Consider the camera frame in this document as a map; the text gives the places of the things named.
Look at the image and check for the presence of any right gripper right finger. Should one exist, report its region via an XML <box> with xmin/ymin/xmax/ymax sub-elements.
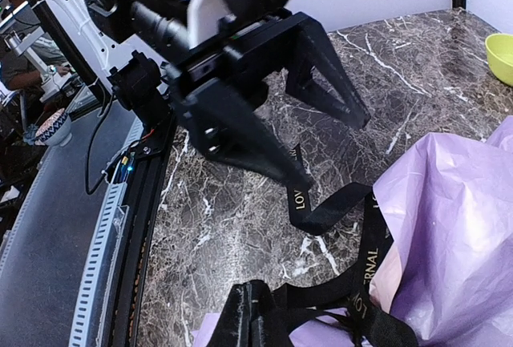
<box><xmin>250</xmin><ymin>280</ymin><xmax>293</xmax><ymax>346</ymax></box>

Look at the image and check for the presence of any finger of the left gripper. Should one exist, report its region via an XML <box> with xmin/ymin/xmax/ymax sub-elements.
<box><xmin>180</xmin><ymin>79</ymin><xmax>313</xmax><ymax>188</ymax></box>
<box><xmin>285</xmin><ymin>22</ymin><xmax>370</xmax><ymax>129</ymax></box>

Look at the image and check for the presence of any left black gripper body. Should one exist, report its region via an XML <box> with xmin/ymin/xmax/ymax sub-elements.
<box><xmin>165</xmin><ymin>11</ymin><xmax>321</xmax><ymax>123</ymax></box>

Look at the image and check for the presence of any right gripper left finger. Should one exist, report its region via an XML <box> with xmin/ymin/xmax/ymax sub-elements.
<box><xmin>211</xmin><ymin>282</ymin><xmax>252</xmax><ymax>347</ymax></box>

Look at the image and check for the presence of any black lanyard strap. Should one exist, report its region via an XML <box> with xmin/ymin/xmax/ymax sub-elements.
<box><xmin>272</xmin><ymin>142</ymin><xmax>420</xmax><ymax>347</ymax></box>

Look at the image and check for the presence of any pink purple wrapping paper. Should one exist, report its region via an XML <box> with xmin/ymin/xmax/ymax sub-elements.
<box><xmin>194</xmin><ymin>118</ymin><xmax>512</xmax><ymax>346</ymax></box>

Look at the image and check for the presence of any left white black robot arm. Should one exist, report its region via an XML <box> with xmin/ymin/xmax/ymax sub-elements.
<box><xmin>79</xmin><ymin>0</ymin><xmax>370</xmax><ymax>187</ymax></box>

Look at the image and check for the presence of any blue patterned bowl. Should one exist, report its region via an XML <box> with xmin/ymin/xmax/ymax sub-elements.
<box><xmin>34</xmin><ymin>108</ymin><xmax>72</xmax><ymax>147</ymax></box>

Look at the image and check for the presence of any green plastic bowl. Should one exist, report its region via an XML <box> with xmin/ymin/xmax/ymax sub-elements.
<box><xmin>485</xmin><ymin>33</ymin><xmax>513</xmax><ymax>87</ymax></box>

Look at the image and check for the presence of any black front rail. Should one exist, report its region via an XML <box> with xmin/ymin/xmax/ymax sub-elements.
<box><xmin>102</xmin><ymin>115</ymin><xmax>177</xmax><ymax>346</ymax></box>

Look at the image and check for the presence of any white slotted cable duct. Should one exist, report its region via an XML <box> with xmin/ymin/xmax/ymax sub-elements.
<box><xmin>1</xmin><ymin>110</ymin><xmax>142</xmax><ymax>346</ymax></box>

